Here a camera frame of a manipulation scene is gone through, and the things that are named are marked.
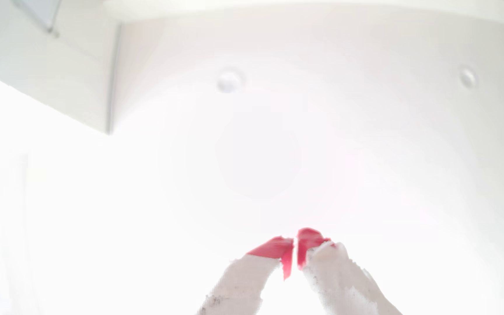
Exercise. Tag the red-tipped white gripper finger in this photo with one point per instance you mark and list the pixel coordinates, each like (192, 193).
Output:
(243, 284)
(339, 280)

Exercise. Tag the round recessed ceiling light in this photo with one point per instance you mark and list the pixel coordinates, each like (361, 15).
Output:
(467, 78)

